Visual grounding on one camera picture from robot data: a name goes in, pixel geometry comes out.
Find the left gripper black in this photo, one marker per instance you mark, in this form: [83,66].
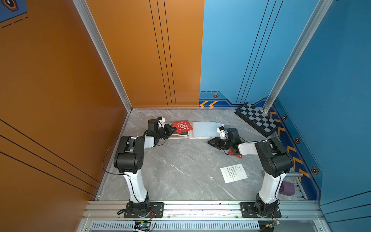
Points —
[167,128]

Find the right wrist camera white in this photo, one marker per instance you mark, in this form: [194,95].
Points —
[222,133]

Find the left circuit board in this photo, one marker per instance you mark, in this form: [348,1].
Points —
[142,226]

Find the dark green card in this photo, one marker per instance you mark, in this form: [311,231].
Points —
[183,134]

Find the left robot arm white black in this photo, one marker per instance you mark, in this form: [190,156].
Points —
[129,160]

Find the aluminium corner post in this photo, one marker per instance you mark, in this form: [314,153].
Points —
[309,30]
[92,28]

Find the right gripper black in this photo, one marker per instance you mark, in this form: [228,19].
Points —
[216,140]

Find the left aluminium corner post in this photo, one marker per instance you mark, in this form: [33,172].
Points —
[92,28]

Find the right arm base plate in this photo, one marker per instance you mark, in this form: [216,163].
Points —
[260,210]

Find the right aluminium corner post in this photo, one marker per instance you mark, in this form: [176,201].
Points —
[309,30]

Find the aluminium front rail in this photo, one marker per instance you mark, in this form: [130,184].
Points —
[205,210]

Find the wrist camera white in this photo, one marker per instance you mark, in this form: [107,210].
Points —
[222,133]
[161,122]

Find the purple box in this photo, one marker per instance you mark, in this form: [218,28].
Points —
[287,189]

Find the white card small text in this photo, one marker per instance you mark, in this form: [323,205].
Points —
[233,173]

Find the right circuit board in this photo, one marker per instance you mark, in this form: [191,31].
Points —
[272,225]

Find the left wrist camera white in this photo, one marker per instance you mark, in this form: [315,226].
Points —
[161,122]

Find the red card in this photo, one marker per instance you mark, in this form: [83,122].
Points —
[183,126]
[231,153]

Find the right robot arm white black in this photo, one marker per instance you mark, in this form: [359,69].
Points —
[275,160]

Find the black white checkerboard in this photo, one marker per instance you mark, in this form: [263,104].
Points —
[257,119]

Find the circuit board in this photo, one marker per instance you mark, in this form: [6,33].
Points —
[142,226]
[272,225]

